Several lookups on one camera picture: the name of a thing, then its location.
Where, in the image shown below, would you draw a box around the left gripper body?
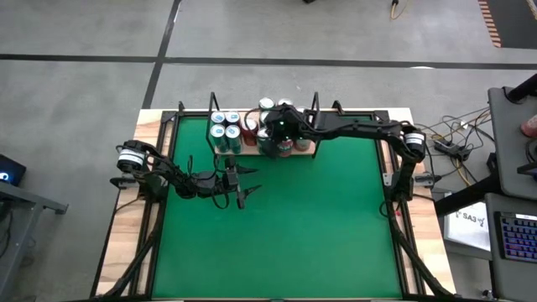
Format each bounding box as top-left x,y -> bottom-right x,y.
196,169 -> 240,199

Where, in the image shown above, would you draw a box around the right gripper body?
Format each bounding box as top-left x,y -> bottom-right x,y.
263,104 -> 308,143

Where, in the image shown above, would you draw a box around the red can with black label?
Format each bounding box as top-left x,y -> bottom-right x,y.
241,118 -> 259,147

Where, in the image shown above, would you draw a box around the green table mat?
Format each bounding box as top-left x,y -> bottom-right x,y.
151,116 -> 403,299

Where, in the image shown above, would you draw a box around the black power strip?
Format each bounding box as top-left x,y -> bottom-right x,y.
434,140 -> 471,163

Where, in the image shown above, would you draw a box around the black diagonal desk strut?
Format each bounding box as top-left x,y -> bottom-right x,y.
434,174 -> 504,217

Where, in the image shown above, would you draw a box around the black device with blue light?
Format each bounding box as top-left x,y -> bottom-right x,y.
0,154 -> 27,188

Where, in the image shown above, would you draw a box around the grey metal cart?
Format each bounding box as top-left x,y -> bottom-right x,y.
0,180 -> 70,302

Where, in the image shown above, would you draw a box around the white SA3 sign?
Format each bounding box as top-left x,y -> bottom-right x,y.
443,200 -> 492,253

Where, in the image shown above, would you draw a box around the grey desk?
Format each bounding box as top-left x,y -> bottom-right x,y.
484,191 -> 537,302
487,86 -> 537,200

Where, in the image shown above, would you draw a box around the red cup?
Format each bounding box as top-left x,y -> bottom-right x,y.
519,113 -> 537,139

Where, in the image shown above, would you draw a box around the black orange-striped floor mat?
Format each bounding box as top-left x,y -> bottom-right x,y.
477,0 -> 537,49

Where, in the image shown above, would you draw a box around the backlit black keyboard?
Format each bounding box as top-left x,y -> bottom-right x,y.
493,211 -> 537,264

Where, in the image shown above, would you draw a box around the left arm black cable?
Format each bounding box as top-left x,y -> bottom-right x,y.
186,154 -> 232,210

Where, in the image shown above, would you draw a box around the wooden shelf with black frame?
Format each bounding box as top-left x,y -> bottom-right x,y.
204,91 -> 321,161

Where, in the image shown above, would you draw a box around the tangled floor cables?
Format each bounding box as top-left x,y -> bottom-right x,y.
419,107 -> 496,188

